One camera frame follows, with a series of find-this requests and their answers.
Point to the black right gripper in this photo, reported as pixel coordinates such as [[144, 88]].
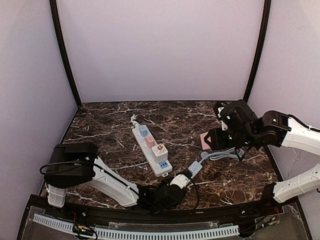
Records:
[[222, 139]]

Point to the light blue power strip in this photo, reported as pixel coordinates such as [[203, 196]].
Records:
[[196, 166]]

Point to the white cube socket adapter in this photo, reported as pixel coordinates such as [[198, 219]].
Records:
[[160, 153]]

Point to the small pink charger plug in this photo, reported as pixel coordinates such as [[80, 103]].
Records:
[[150, 141]]

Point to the white multicolour power strip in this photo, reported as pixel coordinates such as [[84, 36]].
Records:
[[160, 170]]

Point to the small blue charger plug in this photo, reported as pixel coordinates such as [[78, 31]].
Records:
[[143, 130]]

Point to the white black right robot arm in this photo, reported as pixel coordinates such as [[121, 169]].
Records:
[[240, 127]]

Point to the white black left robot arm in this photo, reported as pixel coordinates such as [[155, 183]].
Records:
[[75, 164]]

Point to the small green circuit board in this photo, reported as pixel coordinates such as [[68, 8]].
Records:
[[82, 230]]

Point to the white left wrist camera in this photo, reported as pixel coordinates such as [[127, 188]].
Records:
[[180, 181]]

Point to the white slotted cable duct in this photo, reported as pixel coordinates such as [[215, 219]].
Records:
[[100, 233]]

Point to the right black frame post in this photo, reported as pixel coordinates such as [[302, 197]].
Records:
[[259, 49]]

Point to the black frame post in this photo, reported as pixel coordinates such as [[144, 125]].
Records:
[[259, 49], [63, 51]]

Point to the black front table rail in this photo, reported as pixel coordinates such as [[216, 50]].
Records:
[[244, 213]]

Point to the left black frame post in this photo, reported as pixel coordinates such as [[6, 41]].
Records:
[[63, 51]]

